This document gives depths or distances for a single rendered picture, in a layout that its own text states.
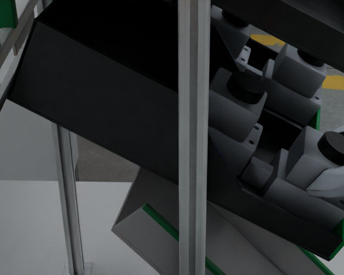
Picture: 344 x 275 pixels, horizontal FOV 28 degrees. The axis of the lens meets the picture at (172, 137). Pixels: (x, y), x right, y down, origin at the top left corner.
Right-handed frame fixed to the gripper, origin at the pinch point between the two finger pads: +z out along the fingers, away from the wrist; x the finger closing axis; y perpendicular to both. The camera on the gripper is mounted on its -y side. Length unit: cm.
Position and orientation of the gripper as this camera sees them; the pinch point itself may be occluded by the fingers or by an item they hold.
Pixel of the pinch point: (320, 159)
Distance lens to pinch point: 55.4
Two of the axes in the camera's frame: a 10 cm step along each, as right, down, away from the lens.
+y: 4.2, 8.1, 4.1
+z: -8.8, 2.6, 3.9
